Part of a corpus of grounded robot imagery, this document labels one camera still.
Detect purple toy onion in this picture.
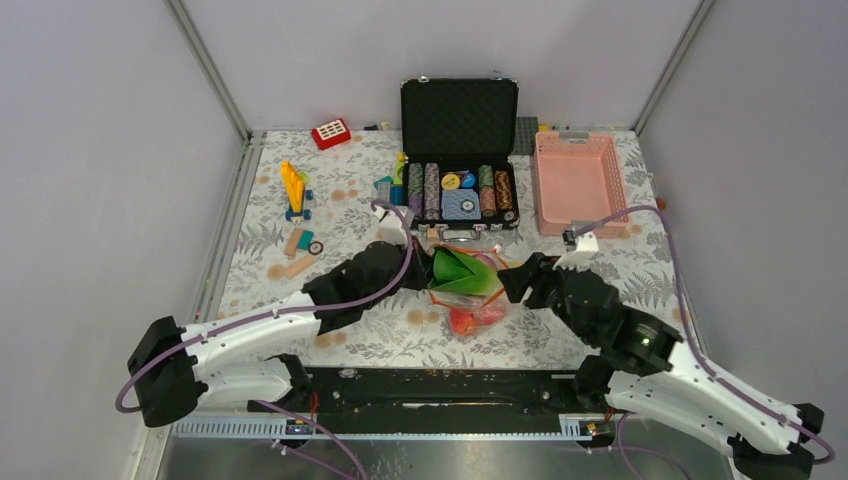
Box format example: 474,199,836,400
474,254,498,271

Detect wooden teal toy blocks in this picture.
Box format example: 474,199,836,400
284,228,324,259

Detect floral table mat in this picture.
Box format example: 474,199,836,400
217,131,680,369

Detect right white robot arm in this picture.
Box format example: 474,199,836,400
498,234,824,479

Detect teal blue block stack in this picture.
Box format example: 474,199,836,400
374,176,404,206

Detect green yellow toy figure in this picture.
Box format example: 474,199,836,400
393,152,407,186

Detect clear orange-zip bag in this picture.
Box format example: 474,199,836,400
428,244,513,336

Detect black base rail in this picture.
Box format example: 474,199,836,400
247,355,618,444

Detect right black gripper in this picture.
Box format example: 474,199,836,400
495,251,597,345

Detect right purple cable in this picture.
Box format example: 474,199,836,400
563,205,837,480

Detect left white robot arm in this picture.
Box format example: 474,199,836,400
115,200,427,428

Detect yellow blue toy cart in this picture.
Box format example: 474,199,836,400
280,162,314,224

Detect green white bok choy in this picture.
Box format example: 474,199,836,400
429,246,502,296

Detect wooden cylinder block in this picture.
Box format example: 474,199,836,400
284,255,316,280

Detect black poker chip case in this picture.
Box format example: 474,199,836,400
400,77,521,231

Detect grey building baseplate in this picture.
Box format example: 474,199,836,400
512,116,539,156

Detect red white toy block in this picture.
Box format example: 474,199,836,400
311,118,352,151

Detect pink toy peach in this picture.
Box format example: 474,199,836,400
474,302,509,326

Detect pink plastic basket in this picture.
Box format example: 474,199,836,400
531,131,629,236

